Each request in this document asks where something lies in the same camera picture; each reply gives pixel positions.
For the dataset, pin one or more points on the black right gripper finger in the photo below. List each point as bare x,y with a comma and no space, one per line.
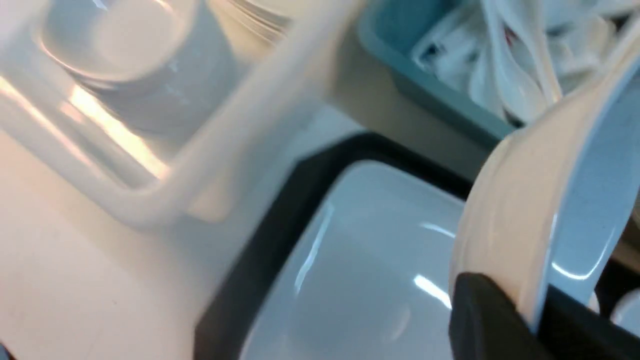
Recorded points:
485,325

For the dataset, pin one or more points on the teal plastic bin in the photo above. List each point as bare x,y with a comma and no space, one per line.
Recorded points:
388,30

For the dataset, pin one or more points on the pile of white spoons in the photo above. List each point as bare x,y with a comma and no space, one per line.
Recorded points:
516,58

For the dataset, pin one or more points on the white small bowl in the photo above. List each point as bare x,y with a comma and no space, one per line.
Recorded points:
626,312
552,200

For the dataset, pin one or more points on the stack of white small bowls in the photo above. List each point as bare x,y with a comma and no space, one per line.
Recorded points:
159,66

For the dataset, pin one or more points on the stack of white square plates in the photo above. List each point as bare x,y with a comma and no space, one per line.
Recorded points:
268,19

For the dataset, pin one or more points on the black serving tray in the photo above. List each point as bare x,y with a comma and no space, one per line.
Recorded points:
228,320

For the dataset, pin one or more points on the white rectangular rice plate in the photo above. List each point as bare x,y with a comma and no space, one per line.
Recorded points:
368,278

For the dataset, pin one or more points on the large white plastic tub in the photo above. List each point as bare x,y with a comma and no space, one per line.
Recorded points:
145,179

